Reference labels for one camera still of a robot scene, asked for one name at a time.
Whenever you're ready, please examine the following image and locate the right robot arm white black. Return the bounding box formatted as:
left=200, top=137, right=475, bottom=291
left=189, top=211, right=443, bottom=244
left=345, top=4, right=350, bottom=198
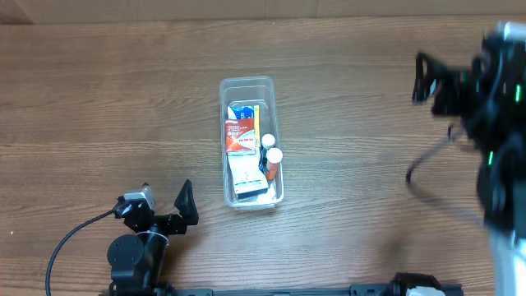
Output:
left=406, top=21, right=525, bottom=295

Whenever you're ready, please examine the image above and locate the red white medicine box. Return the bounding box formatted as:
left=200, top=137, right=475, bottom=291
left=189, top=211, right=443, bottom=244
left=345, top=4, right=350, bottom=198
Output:
left=224, top=118, right=256, bottom=155

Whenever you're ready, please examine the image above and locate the blue yellow VapoDrops box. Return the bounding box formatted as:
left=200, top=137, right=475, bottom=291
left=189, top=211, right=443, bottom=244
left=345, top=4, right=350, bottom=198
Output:
left=227, top=105, right=261, bottom=147

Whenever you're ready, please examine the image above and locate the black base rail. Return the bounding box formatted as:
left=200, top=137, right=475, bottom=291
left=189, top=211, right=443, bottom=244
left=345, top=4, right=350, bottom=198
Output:
left=98, top=271, right=465, bottom=296

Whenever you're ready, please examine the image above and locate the orange tablet tube white cap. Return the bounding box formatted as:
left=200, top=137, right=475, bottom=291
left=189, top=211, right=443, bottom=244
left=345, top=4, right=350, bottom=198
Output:
left=265, top=147, right=284, bottom=180

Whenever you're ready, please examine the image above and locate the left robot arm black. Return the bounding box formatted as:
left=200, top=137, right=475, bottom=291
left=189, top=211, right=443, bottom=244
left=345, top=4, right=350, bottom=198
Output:
left=107, top=180, right=199, bottom=295

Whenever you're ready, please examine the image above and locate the dark syrup bottle white cap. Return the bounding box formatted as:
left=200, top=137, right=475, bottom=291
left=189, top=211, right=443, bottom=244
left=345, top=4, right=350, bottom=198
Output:
left=259, top=133, right=275, bottom=173

